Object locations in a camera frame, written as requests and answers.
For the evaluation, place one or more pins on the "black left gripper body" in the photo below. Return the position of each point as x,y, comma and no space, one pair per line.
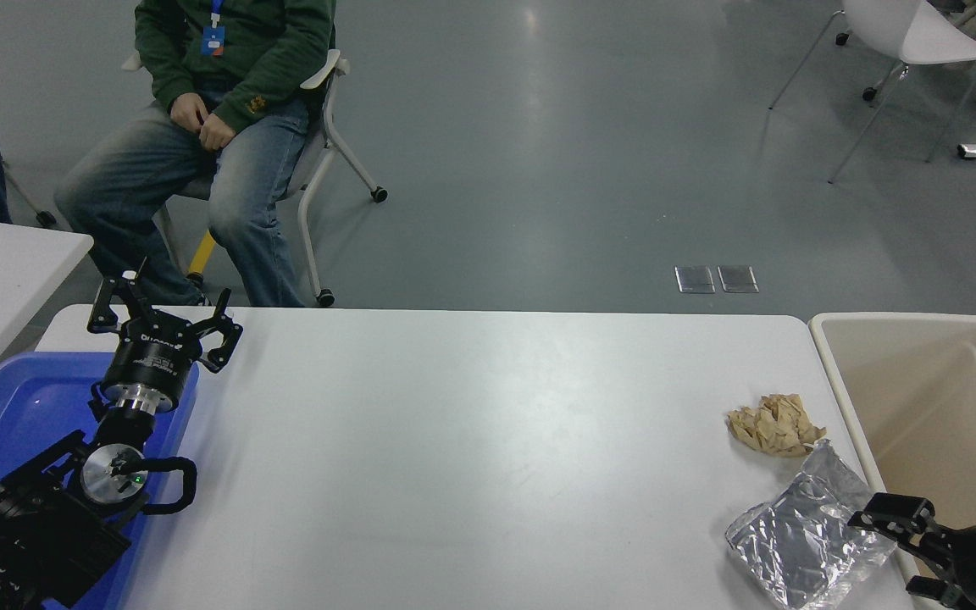
149,360

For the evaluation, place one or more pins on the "tan paper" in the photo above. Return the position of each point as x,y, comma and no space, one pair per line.
772,424

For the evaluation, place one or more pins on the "person's left hand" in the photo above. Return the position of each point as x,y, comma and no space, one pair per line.
217,133

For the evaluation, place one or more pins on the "person's right hand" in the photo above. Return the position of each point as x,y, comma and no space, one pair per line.
187,110

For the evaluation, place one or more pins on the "yellow strip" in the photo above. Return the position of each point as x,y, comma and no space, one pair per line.
202,252

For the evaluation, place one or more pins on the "grey chair leg with caster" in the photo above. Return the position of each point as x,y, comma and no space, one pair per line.
45,218

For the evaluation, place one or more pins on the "large pale plastic bin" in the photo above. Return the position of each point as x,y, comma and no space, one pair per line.
945,424

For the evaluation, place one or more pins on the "blue plastic tray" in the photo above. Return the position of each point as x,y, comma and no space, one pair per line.
5,415

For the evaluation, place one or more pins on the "white office chair on casters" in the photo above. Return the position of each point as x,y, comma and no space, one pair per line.
323,76

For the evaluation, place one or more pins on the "blue id badge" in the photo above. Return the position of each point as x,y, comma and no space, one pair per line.
213,41

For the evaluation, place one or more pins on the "silver floor outlet plate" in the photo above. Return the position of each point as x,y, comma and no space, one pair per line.
695,280
738,279

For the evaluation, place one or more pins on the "white shell chair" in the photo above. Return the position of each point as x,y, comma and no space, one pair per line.
920,34

